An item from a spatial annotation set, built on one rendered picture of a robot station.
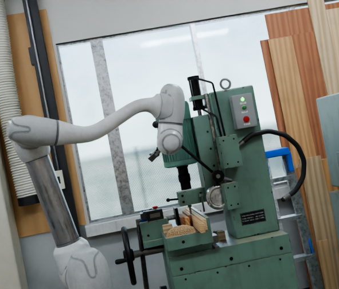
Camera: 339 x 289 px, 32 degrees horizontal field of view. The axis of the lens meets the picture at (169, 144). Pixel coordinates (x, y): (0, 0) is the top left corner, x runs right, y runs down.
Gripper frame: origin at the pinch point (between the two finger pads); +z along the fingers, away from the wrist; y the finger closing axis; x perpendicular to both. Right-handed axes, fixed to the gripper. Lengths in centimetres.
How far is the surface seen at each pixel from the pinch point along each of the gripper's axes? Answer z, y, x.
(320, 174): 117, 61, -103
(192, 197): 11.3, -10.0, -28.8
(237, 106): -2.3, 35.9, -15.8
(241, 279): -7, -25, -68
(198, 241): -13.4, -24.2, -39.9
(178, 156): 6.8, 0.5, -10.2
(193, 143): 9.6, 10.3, -11.9
